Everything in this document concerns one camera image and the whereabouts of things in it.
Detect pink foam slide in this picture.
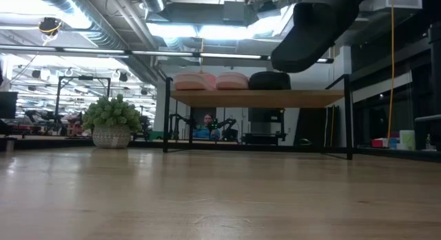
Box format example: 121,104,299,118
215,72,249,91
172,71,216,92

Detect black foam slide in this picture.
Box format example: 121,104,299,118
270,0,377,74
249,71,292,91

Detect wooden shelf with black legs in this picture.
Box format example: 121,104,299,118
162,73,354,161

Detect person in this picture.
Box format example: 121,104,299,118
192,112,221,141

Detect black equipment cart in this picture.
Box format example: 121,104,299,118
247,108,287,146

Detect long ceiling light bar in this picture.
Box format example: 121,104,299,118
0,44,334,64

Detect green succulent in patterned pot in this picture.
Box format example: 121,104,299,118
82,94,142,150

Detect green white container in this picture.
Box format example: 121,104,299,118
399,130,416,151

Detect black monitor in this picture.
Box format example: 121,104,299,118
0,91,18,119

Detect black table edge rail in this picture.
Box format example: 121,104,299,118
130,140,347,153

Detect silver round ventilation duct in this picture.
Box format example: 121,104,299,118
139,0,167,13

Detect black background frame rig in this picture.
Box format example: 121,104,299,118
54,75,112,122

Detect black table frame rails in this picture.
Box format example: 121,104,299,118
354,146,441,163
0,136,94,152

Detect black yellow cable reel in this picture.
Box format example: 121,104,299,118
37,17,63,37

